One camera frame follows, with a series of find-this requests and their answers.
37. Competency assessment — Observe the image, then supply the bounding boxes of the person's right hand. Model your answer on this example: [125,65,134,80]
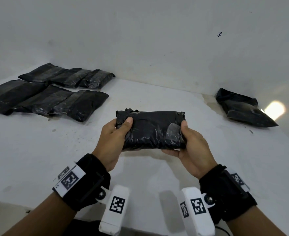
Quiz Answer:
[161,120,220,180]

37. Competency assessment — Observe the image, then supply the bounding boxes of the person's left hand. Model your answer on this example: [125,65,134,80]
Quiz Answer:
[92,117,134,172]

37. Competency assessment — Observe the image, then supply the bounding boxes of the clear tape strip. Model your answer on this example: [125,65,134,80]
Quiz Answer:
[165,123,182,143]

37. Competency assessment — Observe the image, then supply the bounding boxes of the row of black plastic packets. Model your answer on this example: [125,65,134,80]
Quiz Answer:
[216,88,279,128]

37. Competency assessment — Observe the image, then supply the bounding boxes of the crinkled black plastic bag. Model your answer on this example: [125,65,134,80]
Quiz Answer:
[48,68,92,88]

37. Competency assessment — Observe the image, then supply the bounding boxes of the glossy black plastic bag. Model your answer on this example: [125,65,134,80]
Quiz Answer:
[13,85,74,117]

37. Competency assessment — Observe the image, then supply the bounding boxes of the black left wristband with markers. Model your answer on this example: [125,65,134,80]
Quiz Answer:
[52,153,111,212]

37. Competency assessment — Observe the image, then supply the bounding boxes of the black wristband with markers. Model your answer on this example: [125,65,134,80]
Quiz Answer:
[199,164,258,224]
[52,153,111,212]

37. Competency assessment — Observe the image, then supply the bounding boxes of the black right wristband with markers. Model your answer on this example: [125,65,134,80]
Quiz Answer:
[199,164,258,224]

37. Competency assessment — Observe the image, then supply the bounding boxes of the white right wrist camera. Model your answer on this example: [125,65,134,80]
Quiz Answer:
[179,187,216,236]

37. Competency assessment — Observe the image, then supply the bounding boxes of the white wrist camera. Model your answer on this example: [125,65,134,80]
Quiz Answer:
[179,187,216,236]
[98,185,130,236]

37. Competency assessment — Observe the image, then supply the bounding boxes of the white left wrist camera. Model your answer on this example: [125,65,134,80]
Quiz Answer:
[98,185,130,236]

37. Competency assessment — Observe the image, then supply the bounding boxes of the black right camera cable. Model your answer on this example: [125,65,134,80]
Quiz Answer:
[214,225,231,236]

